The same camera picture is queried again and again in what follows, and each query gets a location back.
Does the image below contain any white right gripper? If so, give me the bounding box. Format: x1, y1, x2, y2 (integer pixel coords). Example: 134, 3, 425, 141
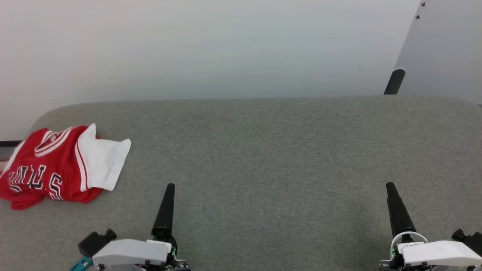
378, 182, 482, 271

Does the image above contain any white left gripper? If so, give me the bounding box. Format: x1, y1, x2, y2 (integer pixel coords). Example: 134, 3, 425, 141
92, 183, 190, 271

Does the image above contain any red and white jersey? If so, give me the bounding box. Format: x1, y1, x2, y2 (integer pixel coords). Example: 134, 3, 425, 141
0, 123, 132, 210

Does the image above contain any black tubular leg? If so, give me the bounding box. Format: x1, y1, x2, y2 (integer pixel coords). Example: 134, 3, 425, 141
383, 69, 406, 95

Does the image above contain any white panel with screws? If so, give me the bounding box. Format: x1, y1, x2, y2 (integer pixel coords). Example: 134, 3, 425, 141
393, 0, 482, 105

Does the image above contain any teal left camera connector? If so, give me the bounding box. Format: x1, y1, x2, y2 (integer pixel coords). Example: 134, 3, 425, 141
69, 256, 93, 271

